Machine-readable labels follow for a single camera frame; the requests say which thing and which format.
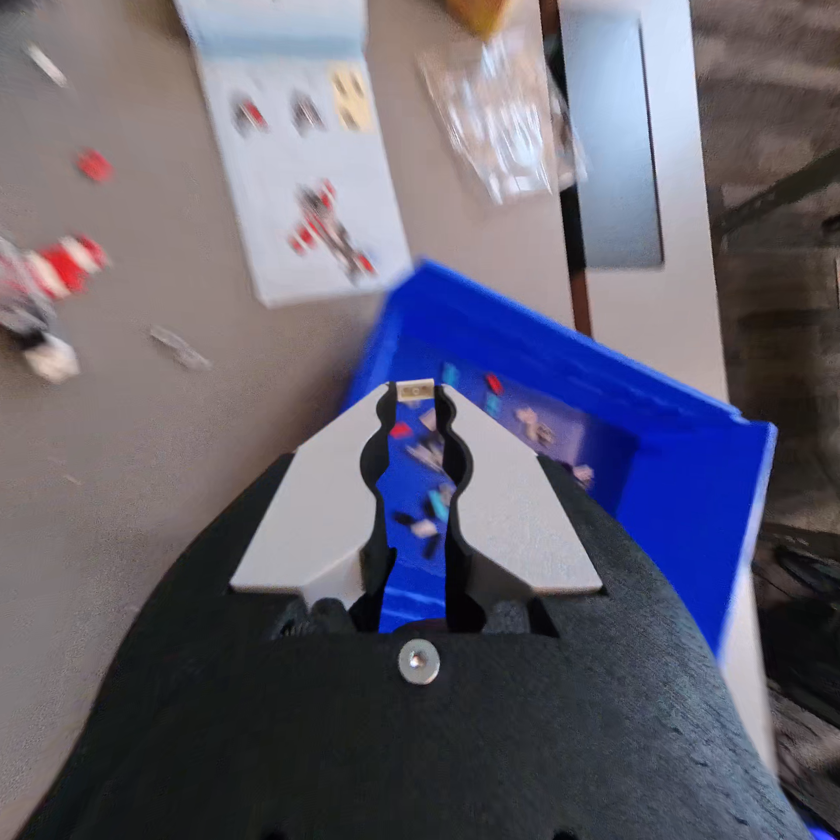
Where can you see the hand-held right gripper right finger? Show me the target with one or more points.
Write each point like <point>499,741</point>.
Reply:
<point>518,525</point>

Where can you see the red white toy plane model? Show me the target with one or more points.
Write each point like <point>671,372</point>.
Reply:
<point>59,269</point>

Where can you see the small white brick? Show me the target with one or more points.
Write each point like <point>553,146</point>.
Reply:
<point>415,391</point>

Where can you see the blue plastic bin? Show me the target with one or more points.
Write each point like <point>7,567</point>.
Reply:
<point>689,499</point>

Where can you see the toy building instruction booklet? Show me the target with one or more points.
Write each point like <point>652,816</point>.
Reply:
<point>308,164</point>

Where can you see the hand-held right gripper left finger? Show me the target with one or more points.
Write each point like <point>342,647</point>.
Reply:
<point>308,525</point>

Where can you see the small red brick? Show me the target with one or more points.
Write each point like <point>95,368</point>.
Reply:
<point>95,165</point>

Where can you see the pile of loose bricks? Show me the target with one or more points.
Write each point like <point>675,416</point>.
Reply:
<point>538,430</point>

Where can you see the grey work desk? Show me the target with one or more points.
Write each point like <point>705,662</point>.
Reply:
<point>131,525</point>

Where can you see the clear plastic bag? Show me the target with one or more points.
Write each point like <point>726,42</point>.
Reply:
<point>499,118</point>

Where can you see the thin pale pin piece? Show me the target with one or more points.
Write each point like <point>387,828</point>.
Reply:
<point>46,65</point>

